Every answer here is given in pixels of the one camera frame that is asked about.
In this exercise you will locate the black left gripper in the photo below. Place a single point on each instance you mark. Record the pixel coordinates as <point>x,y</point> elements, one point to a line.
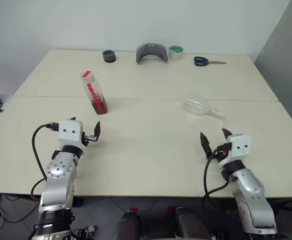
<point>89,139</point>

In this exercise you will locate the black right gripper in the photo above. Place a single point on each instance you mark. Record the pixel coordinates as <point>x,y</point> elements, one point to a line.
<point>222,152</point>

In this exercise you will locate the plastic bottle with red label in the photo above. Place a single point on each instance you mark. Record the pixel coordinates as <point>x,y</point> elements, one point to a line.
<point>95,97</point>

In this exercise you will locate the clear wine glass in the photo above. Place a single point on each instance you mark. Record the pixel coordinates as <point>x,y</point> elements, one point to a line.
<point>195,106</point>

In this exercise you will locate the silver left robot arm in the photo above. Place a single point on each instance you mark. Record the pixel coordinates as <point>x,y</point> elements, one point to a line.
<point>58,172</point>

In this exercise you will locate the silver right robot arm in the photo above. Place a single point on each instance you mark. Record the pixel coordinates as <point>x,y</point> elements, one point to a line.
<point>251,195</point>

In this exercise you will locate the black round cap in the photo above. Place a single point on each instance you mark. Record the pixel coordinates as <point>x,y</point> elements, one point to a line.
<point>109,56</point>

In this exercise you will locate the dark rounded shape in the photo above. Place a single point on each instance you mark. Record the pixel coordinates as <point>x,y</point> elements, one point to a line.
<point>127,226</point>
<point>190,225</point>

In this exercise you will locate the grey curved visor band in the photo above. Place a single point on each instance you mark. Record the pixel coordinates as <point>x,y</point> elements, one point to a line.
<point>140,55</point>

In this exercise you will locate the tape roll with green core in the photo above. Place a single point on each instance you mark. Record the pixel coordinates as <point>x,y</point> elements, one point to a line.
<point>175,53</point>

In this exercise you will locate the red tag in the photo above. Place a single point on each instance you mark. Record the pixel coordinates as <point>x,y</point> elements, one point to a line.
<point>133,210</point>

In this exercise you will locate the grey partition panel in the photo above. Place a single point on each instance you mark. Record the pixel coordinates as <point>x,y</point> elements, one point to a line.
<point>286,62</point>

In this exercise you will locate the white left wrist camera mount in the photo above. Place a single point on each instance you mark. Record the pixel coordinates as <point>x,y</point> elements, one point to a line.
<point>70,135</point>

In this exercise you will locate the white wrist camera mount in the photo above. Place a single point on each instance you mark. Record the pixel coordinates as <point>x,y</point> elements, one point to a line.
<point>239,148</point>
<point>70,135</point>

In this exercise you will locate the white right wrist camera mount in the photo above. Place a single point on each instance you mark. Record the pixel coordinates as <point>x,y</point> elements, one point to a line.
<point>239,148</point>

